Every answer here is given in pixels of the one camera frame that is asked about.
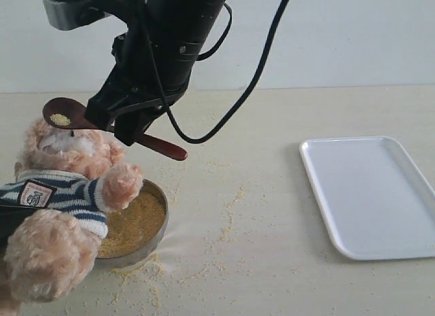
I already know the black cable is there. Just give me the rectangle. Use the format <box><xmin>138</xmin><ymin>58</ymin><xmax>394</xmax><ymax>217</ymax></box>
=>
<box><xmin>142</xmin><ymin>0</ymin><xmax>295</xmax><ymax>143</ymax></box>

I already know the yellow millet grain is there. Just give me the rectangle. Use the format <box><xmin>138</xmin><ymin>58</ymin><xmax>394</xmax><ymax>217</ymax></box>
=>
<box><xmin>99</xmin><ymin>193</ymin><xmax>166</xmax><ymax>258</ymax></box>

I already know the white plastic tray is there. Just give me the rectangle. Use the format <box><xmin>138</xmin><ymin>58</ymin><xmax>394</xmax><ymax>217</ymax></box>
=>
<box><xmin>299</xmin><ymin>136</ymin><xmax>434</xmax><ymax>261</ymax></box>

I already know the beige teddy bear striped sweater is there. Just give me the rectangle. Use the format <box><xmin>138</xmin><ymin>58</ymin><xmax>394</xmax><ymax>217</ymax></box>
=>
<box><xmin>1</xmin><ymin>118</ymin><xmax>143</xmax><ymax>315</ymax></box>

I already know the dark red wooden spoon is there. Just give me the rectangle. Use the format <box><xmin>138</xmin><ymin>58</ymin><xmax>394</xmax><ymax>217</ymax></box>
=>
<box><xmin>42</xmin><ymin>97</ymin><xmax>188</xmax><ymax>161</ymax></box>

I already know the steel bowl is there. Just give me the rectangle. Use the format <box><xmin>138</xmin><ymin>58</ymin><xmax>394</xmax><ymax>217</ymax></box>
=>
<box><xmin>96</xmin><ymin>180</ymin><xmax>169</xmax><ymax>268</ymax></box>

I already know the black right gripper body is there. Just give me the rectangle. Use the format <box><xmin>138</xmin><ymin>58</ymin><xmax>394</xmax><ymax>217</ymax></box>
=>
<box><xmin>99</xmin><ymin>10</ymin><xmax>190</xmax><ymax>105</ymax></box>

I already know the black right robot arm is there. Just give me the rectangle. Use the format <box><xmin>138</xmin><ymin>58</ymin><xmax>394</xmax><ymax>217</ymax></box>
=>
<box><xmin>84</xmin><ymin>0</ymin><xmax>226</xmax><ymax>145</ymax></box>

